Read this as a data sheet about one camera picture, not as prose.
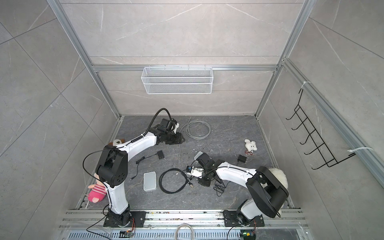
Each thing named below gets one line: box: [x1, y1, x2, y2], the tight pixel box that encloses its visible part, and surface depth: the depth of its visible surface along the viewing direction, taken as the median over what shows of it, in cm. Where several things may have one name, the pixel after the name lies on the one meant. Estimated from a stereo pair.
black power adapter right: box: [237, 154, 247, 166], surface depth 97 cm
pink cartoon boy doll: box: [88, 172, 107, 204], surface depth 78 cm
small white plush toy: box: [244, 139, 258, 152], surface depth 100 cm
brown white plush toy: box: [113, 138, 125, 146], surface depth 103 cm
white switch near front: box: [143, 171, 157, 191], surface depth 85 cm
